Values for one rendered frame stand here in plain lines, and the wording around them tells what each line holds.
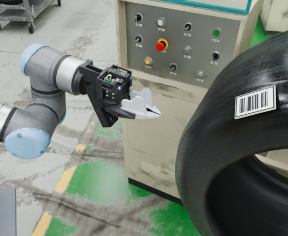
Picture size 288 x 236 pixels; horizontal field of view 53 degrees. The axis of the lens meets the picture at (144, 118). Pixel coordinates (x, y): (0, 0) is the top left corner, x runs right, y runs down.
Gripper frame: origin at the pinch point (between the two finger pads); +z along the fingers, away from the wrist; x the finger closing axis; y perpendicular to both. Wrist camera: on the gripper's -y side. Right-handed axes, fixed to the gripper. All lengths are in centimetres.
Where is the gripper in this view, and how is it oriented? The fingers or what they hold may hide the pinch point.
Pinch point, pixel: (155, 116)
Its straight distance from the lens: 67.3
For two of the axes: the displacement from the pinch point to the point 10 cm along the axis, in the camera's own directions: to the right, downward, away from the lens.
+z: 8.8, 3.8, -2.7
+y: 1.0, -7.3, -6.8
